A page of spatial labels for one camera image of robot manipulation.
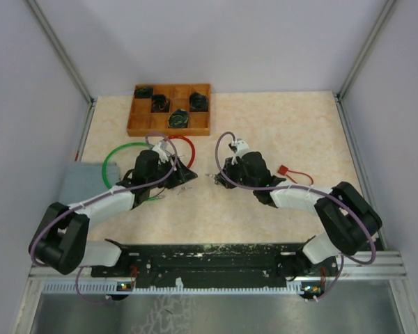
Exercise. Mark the green cable lock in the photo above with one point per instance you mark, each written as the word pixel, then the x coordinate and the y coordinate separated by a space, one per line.
pixel 158 196

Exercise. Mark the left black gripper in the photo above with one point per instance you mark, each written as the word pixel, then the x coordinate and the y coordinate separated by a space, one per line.
pixel 181 175

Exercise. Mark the folded blue jeans cloth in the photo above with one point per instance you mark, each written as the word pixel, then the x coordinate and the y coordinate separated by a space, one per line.
pixel 83 180

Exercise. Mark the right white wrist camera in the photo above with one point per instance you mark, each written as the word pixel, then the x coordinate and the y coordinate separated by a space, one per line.
pixel 239 147

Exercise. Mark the thin red wire padlock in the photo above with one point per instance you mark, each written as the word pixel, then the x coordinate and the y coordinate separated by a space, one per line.
pixel 287 172

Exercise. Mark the black orange rolled tie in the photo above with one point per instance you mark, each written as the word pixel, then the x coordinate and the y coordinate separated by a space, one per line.
pixel 160 103

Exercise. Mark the blue yellow rolled tie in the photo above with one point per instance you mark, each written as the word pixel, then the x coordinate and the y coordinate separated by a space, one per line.
pixel 178 119

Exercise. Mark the black dotted rolled tie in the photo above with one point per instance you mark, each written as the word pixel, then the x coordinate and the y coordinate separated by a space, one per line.
pixel 198 102

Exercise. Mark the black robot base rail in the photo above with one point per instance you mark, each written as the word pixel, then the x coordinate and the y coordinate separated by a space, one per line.
pixel 205 269

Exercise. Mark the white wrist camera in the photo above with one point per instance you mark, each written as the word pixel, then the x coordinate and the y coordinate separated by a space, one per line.
pixel 239 147
pixel 161 149

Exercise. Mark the wooden compartment tray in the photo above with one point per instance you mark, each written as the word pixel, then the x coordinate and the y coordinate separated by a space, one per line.
pixel 142 121

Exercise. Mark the red cable lock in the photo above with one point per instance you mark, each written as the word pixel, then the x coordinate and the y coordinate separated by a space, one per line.
pixel 192 147

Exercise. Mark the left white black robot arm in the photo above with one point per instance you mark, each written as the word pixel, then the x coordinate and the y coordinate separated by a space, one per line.
pixel 61 240

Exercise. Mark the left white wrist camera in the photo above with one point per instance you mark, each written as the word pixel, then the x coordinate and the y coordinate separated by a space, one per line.
pixel 161 149

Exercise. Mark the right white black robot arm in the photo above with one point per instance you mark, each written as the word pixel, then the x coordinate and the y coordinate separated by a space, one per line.
pixel 348 220

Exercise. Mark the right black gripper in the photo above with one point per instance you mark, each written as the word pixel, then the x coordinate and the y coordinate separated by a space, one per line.
pixel 229 168

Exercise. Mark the dark green rolled tie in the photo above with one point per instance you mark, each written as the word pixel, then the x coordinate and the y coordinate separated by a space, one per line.
pixel 143 92

